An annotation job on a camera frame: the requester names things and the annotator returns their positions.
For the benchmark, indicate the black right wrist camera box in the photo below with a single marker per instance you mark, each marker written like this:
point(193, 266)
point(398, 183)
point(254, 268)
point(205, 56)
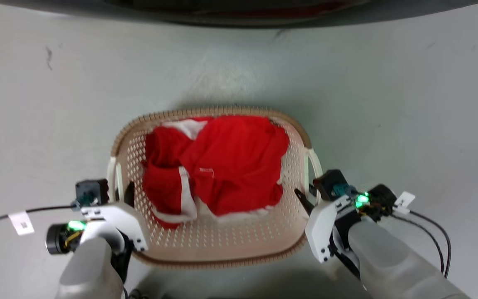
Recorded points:
point(331, 185)

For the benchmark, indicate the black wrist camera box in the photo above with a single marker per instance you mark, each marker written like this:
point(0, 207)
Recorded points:
point(331, 185)
point(91, 191)

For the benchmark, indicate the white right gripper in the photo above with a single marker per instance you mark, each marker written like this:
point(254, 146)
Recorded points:
point(320, 226)

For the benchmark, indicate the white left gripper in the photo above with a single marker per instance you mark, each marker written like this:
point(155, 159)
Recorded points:
point(118, 216)

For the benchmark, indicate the red and white garment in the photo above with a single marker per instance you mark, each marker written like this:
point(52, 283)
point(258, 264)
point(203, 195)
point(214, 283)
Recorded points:
point(230, 166)

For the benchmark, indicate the beige perforated plastic laundry basket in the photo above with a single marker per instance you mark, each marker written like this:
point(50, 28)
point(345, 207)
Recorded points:
point(239, 238)

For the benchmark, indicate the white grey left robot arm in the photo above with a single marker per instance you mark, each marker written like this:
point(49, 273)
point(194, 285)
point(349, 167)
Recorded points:
point(87, 265)

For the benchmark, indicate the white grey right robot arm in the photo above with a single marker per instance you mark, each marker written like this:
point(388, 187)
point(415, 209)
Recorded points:
point(388, 261)

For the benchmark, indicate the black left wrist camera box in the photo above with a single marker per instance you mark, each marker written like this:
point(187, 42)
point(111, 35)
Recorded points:
point(91, 191)

